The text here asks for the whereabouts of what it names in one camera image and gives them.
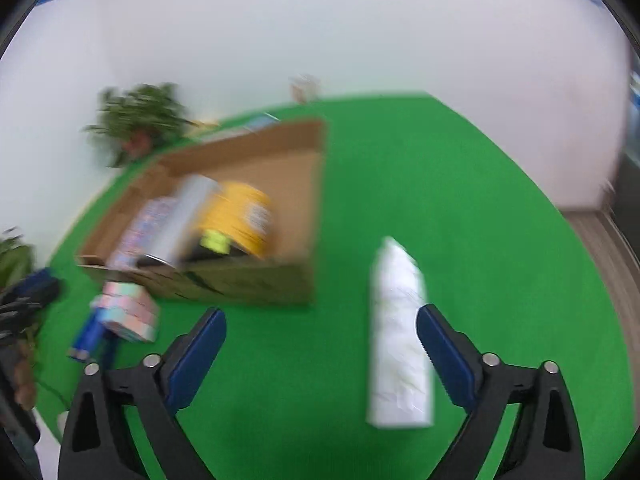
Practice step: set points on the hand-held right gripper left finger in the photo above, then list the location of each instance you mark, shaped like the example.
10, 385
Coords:
195, 360

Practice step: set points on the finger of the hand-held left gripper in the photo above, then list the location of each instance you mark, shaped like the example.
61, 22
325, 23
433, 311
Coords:
42, 285

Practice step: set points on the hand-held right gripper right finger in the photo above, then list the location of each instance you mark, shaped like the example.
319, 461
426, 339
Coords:
445, 360

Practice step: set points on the pastel puzzle cube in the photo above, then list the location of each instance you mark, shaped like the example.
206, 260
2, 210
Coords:
127, 310

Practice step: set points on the large cardboard box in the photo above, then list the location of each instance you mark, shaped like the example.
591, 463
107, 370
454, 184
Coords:
250, 285

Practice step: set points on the silver metal can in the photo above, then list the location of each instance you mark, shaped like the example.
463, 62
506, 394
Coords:
185, 220

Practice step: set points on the yellow can with black lid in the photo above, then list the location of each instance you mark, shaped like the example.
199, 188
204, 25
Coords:
240, 215

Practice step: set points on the large leafy green plant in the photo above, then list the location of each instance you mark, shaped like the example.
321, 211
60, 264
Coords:
12, 260

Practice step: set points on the blue tape dispenser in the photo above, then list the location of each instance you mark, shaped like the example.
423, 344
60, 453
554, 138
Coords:
90, 335

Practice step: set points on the green tablecloth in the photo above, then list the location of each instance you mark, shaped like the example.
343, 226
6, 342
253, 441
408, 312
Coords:
450, 200

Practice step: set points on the small potted green plant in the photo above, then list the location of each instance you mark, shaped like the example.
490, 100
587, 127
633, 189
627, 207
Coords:
145, 110

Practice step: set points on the yellow paper sheet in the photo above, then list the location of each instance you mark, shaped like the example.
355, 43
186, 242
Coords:
206, 123

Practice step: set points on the glass jar with orange label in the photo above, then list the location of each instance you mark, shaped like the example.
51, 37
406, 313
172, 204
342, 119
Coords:
304, 87

